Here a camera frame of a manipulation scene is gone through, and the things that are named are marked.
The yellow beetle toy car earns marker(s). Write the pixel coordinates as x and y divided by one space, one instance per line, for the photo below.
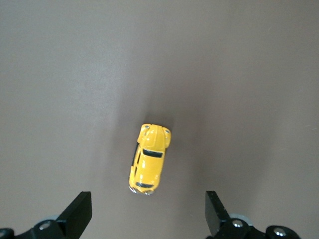
149 164

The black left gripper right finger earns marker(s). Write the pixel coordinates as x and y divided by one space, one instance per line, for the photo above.
219 219

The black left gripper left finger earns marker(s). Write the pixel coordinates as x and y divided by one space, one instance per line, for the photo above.
74 214

